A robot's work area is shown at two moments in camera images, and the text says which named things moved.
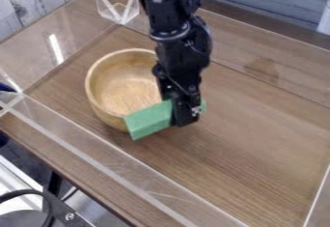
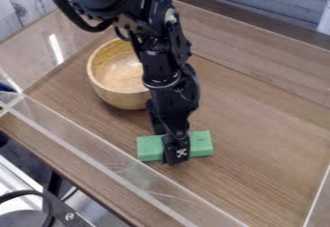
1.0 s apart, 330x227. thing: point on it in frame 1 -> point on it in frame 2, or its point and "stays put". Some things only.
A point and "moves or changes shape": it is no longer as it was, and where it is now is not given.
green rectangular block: [155, 119] -> [150, 146]
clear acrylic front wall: [66, 179] stays put
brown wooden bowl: [122, 84] moves or changes shape
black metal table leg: [55, 184] stays put
